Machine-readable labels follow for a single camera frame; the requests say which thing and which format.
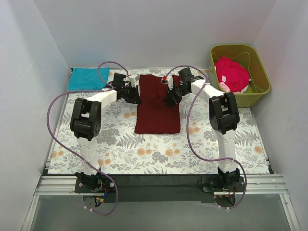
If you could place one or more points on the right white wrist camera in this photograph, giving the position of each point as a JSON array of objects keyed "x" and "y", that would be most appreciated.
[{"x": 168, "y": 80}]

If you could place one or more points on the bright pink t-shirt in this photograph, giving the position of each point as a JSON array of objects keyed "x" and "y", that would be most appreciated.
[{"x": 232, "y": 77}]

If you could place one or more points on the folded teal t-shirt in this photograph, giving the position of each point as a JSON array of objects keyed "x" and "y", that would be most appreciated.
[{"x": 85, "y": 79}]

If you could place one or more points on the dark red t-shirt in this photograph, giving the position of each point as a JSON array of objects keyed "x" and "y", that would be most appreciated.
[{"x": 153, "y": 114}]

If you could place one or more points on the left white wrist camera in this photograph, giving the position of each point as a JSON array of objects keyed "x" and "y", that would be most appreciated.
[{"x": 133, "y": 79}]

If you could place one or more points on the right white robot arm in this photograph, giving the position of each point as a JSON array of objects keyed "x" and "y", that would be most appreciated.
[{"x": 223, "y": 117}]

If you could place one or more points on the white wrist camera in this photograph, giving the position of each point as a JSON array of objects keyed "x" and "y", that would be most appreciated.
[
  {"x": 168, "y": 80},
  {"x": 133, "y": 79}
]

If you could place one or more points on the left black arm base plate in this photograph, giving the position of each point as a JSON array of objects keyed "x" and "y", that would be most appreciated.
[{"x": 99, "y": 185}]

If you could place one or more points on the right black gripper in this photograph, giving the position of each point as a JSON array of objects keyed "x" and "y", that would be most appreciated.
[{"x": 174, "y": 94}]

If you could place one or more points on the olive green plastic bin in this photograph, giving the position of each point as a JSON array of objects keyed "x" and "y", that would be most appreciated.
[{"x": 249, "y": 59}]

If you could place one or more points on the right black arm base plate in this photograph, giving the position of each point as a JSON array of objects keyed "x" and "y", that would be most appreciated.
[{"x": 212, "y": 183}]

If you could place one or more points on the floral patterned table mat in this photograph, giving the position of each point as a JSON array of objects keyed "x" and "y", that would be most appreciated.
[{"x": 121, "y": 151}]

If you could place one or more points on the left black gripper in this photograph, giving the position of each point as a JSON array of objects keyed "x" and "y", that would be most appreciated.
[{"x": 132, "y": 95}]

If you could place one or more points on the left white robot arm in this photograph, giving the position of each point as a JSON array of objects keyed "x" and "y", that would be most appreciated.
[{"x": 86, "y": 125}]

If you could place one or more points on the aluminium frame rail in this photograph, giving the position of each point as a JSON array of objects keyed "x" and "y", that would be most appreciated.
[{"x": 256, "y": 184}]

